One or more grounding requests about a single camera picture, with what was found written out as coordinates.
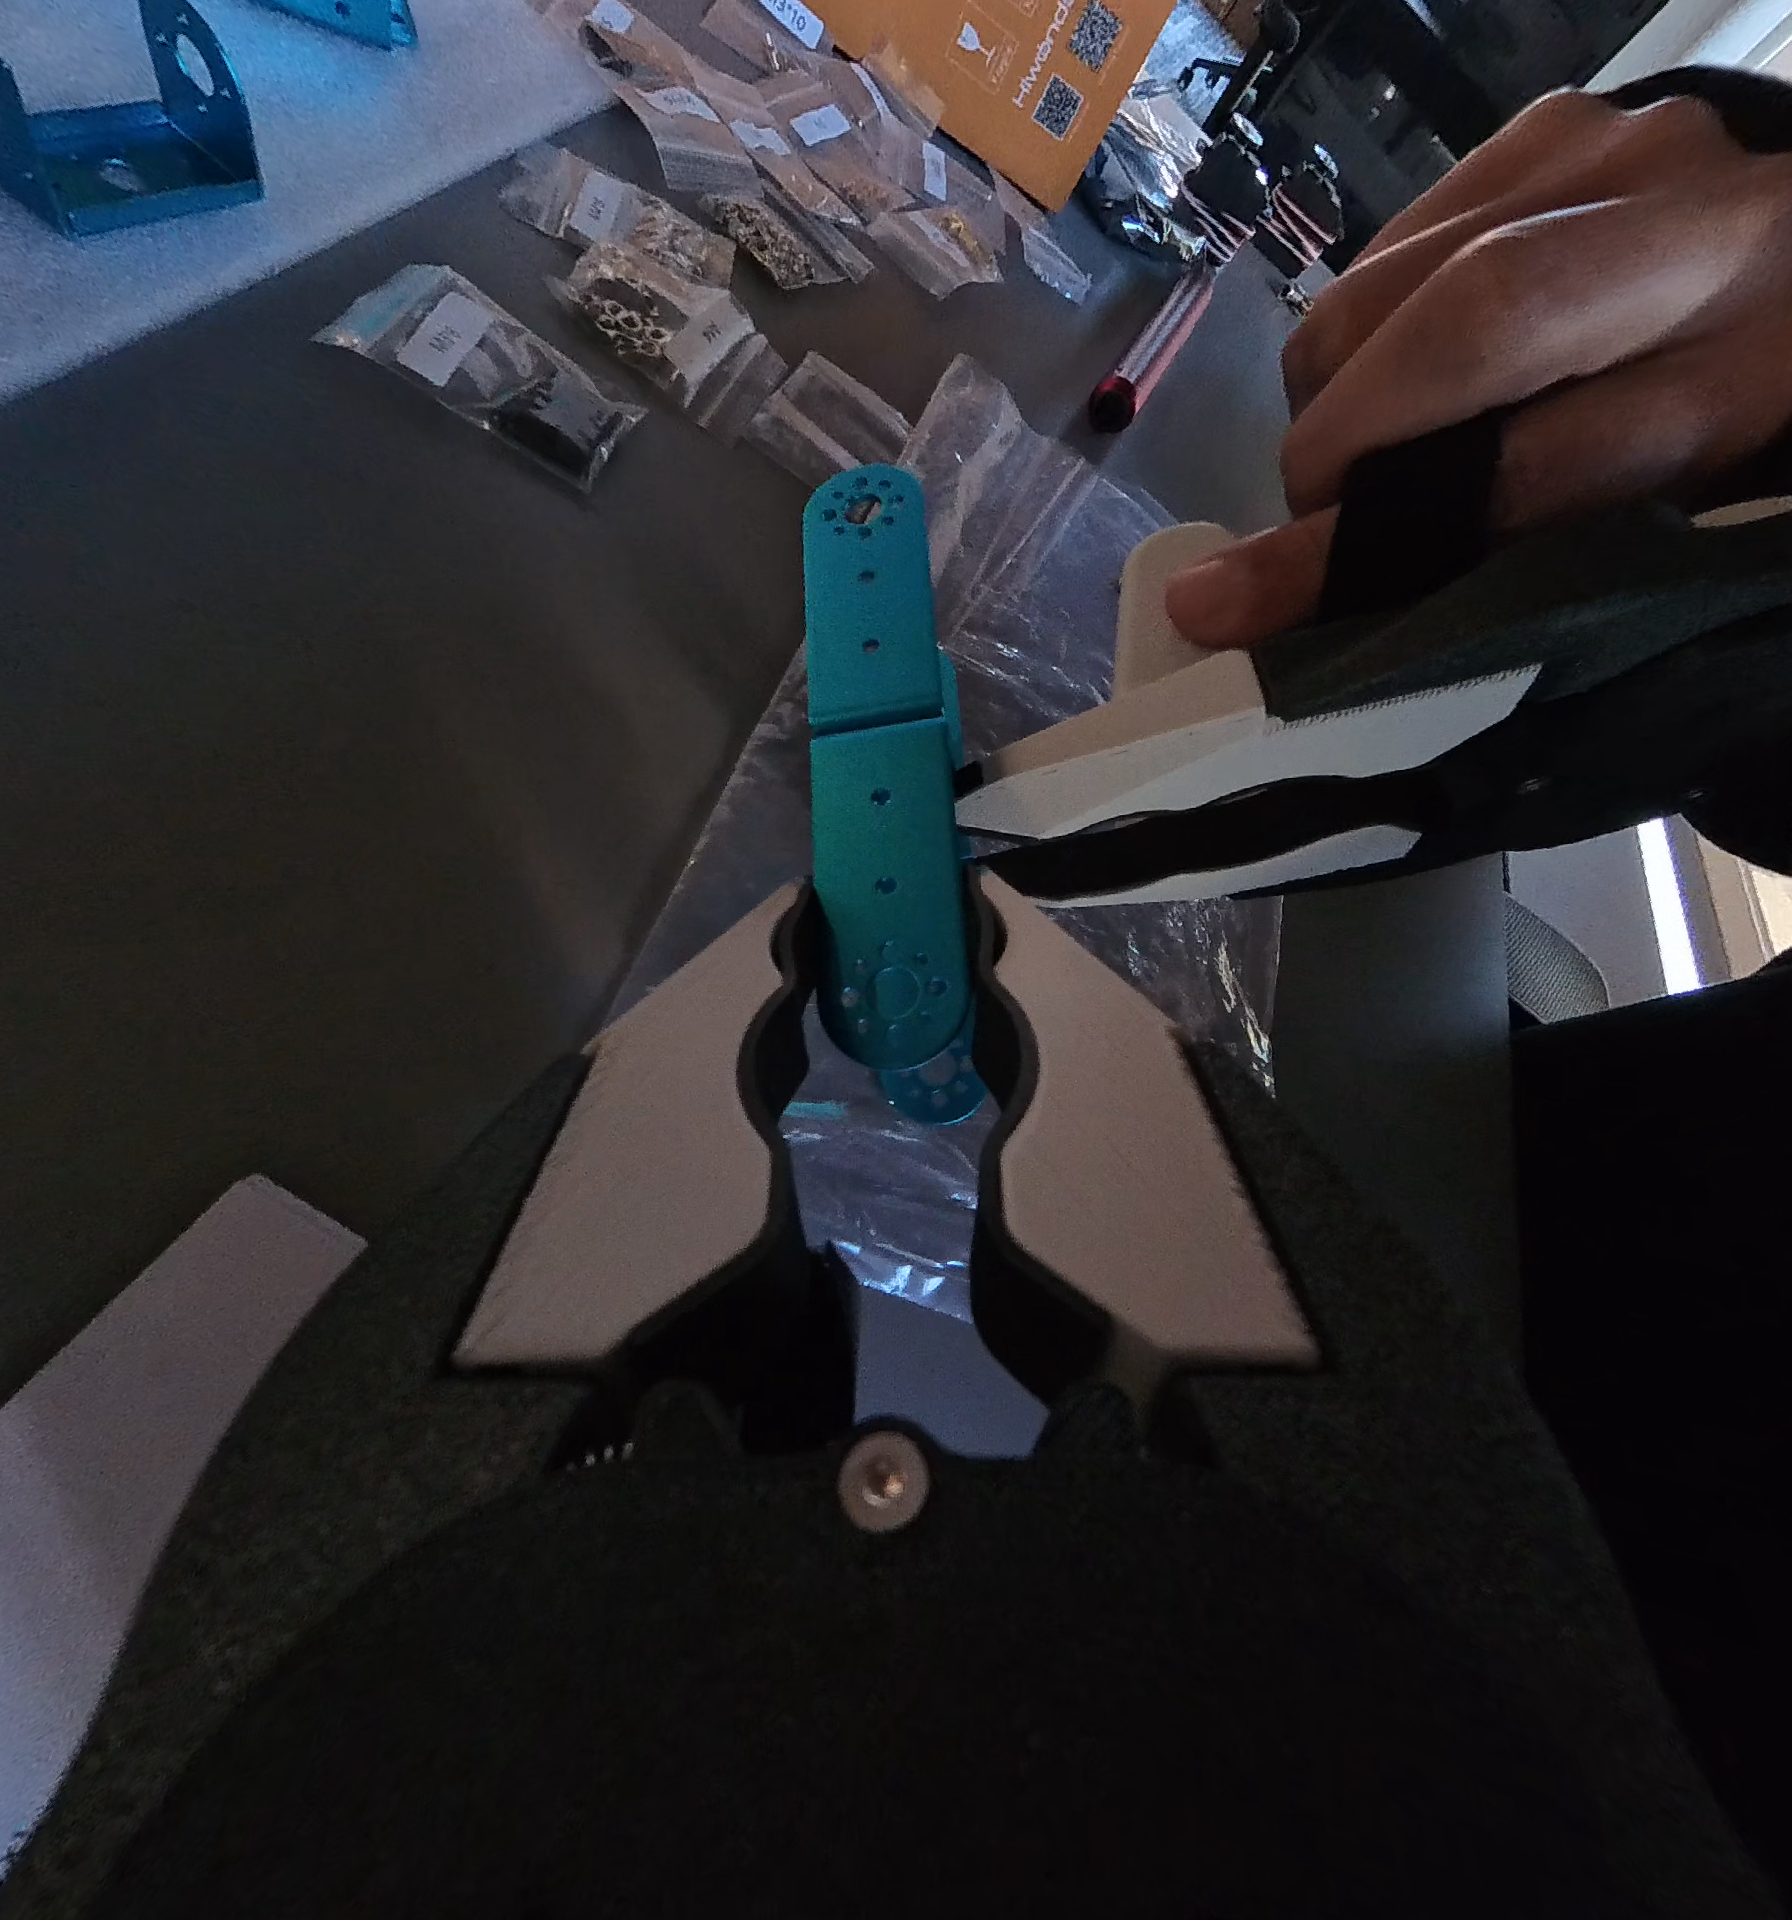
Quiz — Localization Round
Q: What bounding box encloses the person's right hand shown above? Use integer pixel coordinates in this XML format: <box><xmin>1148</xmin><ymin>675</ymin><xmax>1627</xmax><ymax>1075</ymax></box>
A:
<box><xmin>1167</xmin><ymin>67</ymin><xmax>1792</xmax><ymax>653</ymax></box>

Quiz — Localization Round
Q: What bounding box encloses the grey office chair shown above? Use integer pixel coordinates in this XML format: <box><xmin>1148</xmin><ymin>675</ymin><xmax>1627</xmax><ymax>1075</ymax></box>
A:
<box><xmin>1505</xmin><ymin>893</ymin><xmax>1614</xmax><ymax>1030</ymax></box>

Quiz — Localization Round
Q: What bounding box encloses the person's body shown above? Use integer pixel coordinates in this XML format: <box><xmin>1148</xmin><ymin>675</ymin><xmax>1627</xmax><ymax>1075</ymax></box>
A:
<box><xmin>1511</xmin><ymin>898</ymin><xmax>1792</xmax><ymax>1920</ymax></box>

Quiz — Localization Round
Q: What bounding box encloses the long blue metal bracket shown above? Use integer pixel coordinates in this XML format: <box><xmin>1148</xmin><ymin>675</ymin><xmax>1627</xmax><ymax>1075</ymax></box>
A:
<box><xmin>801</xmin><ymin>469</ymin><xmax>990</xmax><ymax>1129</ymax></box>

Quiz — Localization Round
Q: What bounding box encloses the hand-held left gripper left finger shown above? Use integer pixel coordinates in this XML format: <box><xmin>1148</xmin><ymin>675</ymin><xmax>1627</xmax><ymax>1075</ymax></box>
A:
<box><xmin>450</xmin><ymin>876</ymin><xmax>814</xmax><ymax>1373</ymax></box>

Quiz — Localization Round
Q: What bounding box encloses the orange cardboard box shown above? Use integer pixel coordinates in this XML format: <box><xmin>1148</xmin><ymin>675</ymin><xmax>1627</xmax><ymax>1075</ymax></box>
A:
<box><xmin>807</xmin><ymin>0</ymin><xmax>1183</xmax><ymax>211</ymax></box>

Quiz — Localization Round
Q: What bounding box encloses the blue metal U bracket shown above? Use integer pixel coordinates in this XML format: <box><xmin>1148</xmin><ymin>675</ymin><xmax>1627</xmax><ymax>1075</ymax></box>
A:
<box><xmin>0</xmin><ymin>0</ymin><xmax>266</xmax><ymax>240</ymax></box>
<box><xmin>258</xmin><ymin>0</ymin><xmax>420</xmax><ymax>50</ymax></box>

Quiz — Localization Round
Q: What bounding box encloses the clear plastic bag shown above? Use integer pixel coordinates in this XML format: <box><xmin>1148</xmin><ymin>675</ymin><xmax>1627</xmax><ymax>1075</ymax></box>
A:
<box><xmin>596</xmin><ymin>351</ymin><xmax>1295</xmax><ymax>1320</ymax></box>

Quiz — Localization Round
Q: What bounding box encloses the white paper sheet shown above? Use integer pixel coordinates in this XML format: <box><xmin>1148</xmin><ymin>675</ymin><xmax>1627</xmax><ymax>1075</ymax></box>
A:
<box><xmin>0</xmin><ymin>1174</ymin><xmax>369</xmax><ymax>1862</ymax></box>

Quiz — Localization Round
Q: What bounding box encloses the red screwdriver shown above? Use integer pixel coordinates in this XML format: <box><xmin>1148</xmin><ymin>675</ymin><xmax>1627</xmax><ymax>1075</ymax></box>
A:
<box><xmin>1087</xmin><ymin>271</ymin><xmax>1220</xmax><ymax>432</ymax></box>

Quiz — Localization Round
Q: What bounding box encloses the pile of small screw bags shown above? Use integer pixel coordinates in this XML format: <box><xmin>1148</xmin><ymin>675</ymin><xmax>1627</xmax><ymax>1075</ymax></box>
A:
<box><xmin>312</xmin><ymin>0</ymin><xmax>1093</xmax><ymax>504</ymax></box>

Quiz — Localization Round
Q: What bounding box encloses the silver foil bag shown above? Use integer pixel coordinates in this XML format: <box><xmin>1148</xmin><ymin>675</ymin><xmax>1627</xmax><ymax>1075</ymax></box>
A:
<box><xmin>1080</xmin><ymin>82</ymin><xmax>1212</xmax><ymax>264</ymax></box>

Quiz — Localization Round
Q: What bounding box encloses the white foam sheet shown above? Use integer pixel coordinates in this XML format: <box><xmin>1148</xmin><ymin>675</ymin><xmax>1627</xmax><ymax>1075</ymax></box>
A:
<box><xmin>0</xmin><ymin>0</ymin><xmax>658</xmax><ymax>437</ymax></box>

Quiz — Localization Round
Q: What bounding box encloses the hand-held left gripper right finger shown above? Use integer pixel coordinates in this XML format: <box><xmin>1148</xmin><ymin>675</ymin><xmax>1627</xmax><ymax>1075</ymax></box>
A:
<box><xmin>972</xmin><ymin>870</ymin><xmax>1322</xmax><ymax>1418</ymax></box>

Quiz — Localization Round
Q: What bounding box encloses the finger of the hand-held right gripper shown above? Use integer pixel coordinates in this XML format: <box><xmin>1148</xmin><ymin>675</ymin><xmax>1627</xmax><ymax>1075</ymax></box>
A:
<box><xmin>956</xmin><ymin>664</ymin><xmax>1538</xmax><ymax>863</ymax></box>
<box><xmin>987</xmin><ymin>818</ymin><xmax>1423</xmax><ymax>904</ymax></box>

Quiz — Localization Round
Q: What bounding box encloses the black servo motor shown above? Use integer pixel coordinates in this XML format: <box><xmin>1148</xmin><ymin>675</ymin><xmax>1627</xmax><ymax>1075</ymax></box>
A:
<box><xmin>1268</xmin><ymin>150</ymin><xmax>1349</xmax><ymax>288</ymax></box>
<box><xmin>1180</xmin><ymin>122</ymin><xmax>1276</xmax><ymax>268</ymax></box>

